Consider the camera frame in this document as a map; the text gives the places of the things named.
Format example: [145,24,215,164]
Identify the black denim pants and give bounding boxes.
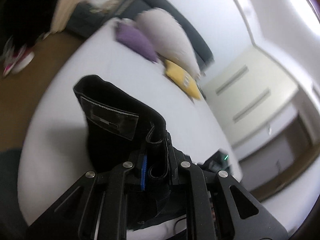
[73,75,184,230]

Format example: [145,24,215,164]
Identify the white wardrobe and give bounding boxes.
[201,44,316,160]

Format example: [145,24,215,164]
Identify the white bed mattress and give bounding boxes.
[18,18,242,225]

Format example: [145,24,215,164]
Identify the yellow embroidered cushion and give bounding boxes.
[165,60,201,100]

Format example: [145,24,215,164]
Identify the large beige pillow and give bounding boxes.
[135,8,201,79]

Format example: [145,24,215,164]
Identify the purple cushion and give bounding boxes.
[116,22,158,62]

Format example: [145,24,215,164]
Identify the pink white sneaker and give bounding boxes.
[2,43,35,77]

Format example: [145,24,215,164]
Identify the dark grey nightstand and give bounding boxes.
[66,1,106,38]

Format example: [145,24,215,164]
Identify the beige curtain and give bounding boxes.
[50,0,80,34]

